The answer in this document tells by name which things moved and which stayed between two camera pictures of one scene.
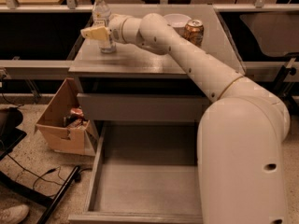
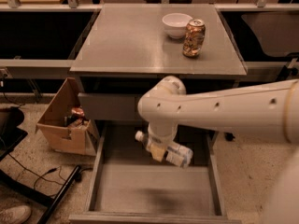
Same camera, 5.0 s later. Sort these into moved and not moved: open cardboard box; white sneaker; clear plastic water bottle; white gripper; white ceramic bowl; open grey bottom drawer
Moved: white gripper; clear plastic water bottle
Not moved: open grey bottom drawer; white ceramic bowl; white sneaker; open cardboard box
